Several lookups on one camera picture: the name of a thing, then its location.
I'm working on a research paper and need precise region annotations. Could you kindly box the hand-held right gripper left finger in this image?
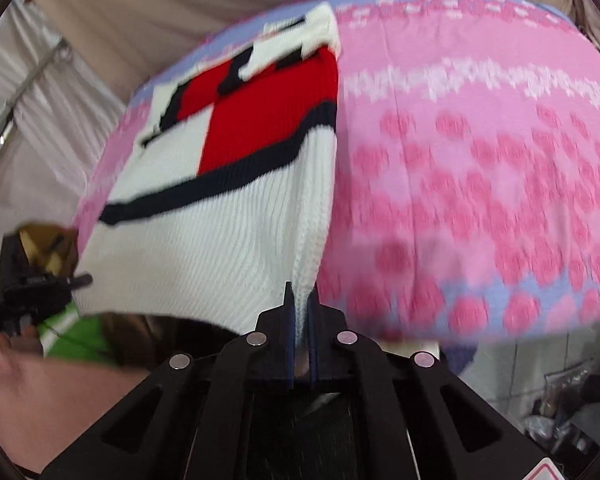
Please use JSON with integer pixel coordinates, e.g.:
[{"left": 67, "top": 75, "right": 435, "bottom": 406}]
[{"left": 40, "top": 282, "right": 296, "bottom": 480}]

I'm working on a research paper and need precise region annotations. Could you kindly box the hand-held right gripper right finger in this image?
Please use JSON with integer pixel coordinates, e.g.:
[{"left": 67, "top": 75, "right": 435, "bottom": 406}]
[{"left": 307, "top": 285, "right": 552, "bottom": 480}]

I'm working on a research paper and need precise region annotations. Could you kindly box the white red navy knit sweater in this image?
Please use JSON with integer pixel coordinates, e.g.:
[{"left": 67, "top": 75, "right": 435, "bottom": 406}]
[{"left": 75, "top": 2, "right": 342, "bottom": 348}]

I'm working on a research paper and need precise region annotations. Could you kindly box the person's left forearm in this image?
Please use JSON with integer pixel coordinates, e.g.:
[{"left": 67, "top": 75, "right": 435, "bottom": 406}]
[{"left": 0, "top": 347, "right": 153, "bottom": 466}]

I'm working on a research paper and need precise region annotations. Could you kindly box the person's left hand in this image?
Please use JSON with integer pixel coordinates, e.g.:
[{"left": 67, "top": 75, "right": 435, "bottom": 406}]
[{"left": 0, "top": 324, "right": 45, "bottom": 361}]

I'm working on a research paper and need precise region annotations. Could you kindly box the green white cloth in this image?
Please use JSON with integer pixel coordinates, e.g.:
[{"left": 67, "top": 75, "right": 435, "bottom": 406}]
[{"left": 36, "top": 301, "right": 131, "bottom": 367}]

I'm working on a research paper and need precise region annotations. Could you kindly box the white curtain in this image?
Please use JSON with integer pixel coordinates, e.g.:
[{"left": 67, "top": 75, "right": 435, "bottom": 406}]
[{"left": 0, "top": 0, "right": 128, "bottom": 246}]

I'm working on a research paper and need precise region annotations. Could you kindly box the metal curtain rod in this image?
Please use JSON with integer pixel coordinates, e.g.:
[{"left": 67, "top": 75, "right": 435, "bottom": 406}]
[{"left": 0, "top": 42, "right": 73, "bottom": 166}]

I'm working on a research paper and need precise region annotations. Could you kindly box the pink dotted blanket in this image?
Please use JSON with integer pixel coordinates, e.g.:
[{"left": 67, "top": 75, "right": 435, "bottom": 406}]
[{"left": 72, "top": 0, "right": 600, "bottom": 343}]

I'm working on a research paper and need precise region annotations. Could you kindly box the dark clutter pile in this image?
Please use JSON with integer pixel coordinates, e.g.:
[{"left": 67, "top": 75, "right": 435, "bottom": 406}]
[{"left": 522, "top": 365, "right": 600, "bottom": 463}]

